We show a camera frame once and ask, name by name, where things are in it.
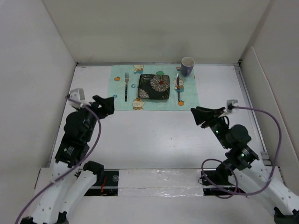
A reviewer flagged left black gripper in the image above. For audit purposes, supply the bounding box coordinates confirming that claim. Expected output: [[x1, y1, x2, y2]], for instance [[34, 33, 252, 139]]
[[75, 95, 113, 142]]

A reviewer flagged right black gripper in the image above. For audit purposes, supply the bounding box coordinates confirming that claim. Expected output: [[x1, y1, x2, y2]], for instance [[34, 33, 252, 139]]
[[190, 105, 230, 149]]

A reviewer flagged green cartoon print cloth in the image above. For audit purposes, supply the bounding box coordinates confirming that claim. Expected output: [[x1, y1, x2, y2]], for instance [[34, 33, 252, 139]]
[[108, 64, 199, 111]]

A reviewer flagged steel fork patterned handle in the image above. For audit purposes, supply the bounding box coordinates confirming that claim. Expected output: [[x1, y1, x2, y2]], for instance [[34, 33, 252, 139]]
[[125, 72, 129, 102]]

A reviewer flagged steel knife patterned handle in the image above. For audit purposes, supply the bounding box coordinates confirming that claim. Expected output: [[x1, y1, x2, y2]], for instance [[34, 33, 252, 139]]
[[176, 73, 181, 102]]

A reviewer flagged purple mug white inside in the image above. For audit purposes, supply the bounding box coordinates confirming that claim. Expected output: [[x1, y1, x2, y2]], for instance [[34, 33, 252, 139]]
[[180, 57, 195, 77]]

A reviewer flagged black floral square plate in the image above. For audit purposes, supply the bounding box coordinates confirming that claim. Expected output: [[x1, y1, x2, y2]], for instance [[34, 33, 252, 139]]
[[137, 74, 170, 100]]

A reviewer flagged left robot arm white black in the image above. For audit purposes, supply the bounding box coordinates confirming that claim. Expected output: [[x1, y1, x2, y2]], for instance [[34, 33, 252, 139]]
[[16, 94, 114, 224]]

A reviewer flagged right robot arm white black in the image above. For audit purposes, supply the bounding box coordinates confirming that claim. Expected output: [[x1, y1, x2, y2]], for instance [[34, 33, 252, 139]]
[[191, 103, 299, 224]]

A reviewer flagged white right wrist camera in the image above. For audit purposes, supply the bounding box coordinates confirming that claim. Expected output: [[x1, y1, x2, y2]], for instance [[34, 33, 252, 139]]
[[220, 99, 238, 117]]

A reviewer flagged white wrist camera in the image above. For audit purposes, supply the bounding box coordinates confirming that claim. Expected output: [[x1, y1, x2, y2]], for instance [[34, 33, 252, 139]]
[[220, 99, 238, 117], [66, 88, 85, 108]]

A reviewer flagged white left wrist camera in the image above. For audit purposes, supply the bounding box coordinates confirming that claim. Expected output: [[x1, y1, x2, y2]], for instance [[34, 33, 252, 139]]
[[66, 88, 85, 108]]

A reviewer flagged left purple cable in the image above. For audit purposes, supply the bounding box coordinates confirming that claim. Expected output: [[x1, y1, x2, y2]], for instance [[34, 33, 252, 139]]
[[14, 97, 102, 224]]

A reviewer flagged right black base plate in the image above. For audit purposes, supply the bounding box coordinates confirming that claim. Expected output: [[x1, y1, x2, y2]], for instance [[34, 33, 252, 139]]
[[198, 159, 245, 199]]

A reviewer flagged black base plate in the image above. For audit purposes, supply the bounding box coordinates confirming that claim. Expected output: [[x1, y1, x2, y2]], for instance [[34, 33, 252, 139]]
[[198, 159, 245, 199], [85, 169, 119, 196]]

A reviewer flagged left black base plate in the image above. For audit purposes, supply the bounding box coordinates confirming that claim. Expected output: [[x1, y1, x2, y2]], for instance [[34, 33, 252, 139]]
[[85, 169, 119, 196]]

